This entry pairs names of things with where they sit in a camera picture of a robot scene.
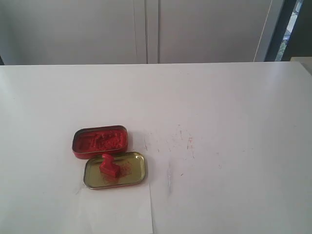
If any white cabinet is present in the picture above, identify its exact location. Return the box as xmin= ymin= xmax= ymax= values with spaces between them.
xmin=0 ymin=0 xmax=283 ymax=65

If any white paper sheet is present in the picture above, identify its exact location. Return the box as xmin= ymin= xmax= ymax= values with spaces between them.
xmin=77 ymin=183 xmax=153 ymax=234

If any red stamp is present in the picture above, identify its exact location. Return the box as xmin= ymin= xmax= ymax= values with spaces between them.
xmin=99 ymin=154 xmax=120 ymax=177

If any red ink paste tin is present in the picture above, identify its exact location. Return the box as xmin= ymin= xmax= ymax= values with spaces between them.
xmin=72 ymin=125 xmax=128 ymax=159

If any gold tin lid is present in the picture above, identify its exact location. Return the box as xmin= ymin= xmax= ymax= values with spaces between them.
xmin=83 ymin=152 xmax=146 ymax=190

